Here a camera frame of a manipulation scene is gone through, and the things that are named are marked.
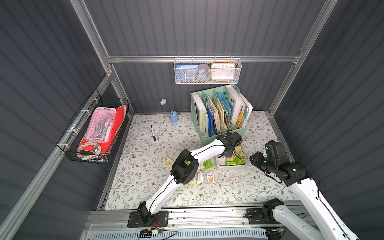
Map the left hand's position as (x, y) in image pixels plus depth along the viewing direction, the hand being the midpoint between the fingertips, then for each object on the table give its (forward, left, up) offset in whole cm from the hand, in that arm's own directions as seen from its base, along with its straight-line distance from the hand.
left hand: (225, 150), depth 96 cm
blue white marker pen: (+14, +49, -3) cm, 51 cm away
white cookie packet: (-17, +11, -1) cm, 20 cm away
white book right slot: (+21, -7, +21) cm, 30 cm away
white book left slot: (+13, +16, +22) cm, 30 cm away
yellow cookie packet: (-10, +16, -2) cm, 19 cm away
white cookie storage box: (-8, -6, +3) cm, 11 cm away
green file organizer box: (+13, +6, +22) cm, 27 cm away
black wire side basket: (-16, +71, +33) cm, 80 cm away
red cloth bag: (+4, +58, +29) cm, 65 cm away
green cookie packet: (-9, +11, -1) cm, 14 cm away
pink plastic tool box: (-2, +65, +29) cm, 71 cm away
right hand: (-14, -11, +16) cm, 24 cm away
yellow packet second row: (-20, +21, -2) cm, 29 cm away
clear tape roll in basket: (-15, +64, +26) cm, 70 cm away
